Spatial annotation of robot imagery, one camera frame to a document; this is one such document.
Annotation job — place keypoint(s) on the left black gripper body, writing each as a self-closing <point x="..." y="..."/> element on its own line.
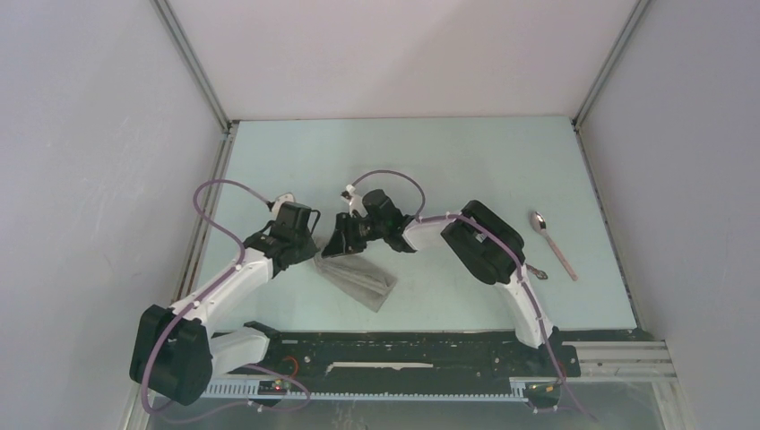
<point x="306" y="246"/>

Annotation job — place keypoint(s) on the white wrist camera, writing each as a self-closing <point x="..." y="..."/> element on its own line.
<point x="354" y="201"/>
<point x="280" y="200"/>

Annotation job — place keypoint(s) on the grey cloth napkin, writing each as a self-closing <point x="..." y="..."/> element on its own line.
<point x="355" y="276"/>

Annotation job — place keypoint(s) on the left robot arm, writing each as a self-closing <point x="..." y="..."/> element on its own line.
<point x="179" y="348"/>

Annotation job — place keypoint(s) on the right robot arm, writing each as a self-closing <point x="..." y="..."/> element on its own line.
<point x="489" y="248"/>

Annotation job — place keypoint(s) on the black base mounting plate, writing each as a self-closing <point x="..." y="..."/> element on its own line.
<point x="415" y="363"/>

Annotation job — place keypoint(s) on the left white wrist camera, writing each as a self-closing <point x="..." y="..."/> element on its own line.
<point x="280" y="200"/>

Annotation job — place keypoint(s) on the pink metal fork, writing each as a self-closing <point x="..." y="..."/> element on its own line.
<point x="539" y="274"/>

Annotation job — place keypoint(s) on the metal spoon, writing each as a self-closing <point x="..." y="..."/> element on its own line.
<point x="539" y="225"/>

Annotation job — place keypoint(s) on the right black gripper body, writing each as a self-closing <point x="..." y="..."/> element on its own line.
<point x="374" y="229"/>

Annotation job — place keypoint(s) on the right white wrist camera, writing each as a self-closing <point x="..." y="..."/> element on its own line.
<point x="354" y="201"/>

